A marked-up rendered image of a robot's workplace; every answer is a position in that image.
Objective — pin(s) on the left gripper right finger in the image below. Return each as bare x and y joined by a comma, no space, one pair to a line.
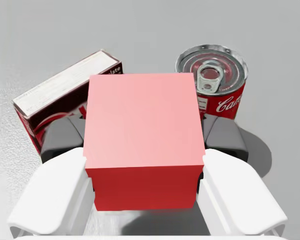
237,185

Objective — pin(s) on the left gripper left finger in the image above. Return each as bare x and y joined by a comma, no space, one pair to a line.
55,180

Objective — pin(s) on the pink cube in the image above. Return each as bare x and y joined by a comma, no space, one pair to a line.
143,135

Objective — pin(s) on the red and white carton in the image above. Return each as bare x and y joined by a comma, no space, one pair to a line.
55,95

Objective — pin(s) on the red and white can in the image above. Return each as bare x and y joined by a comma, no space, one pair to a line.
215,82

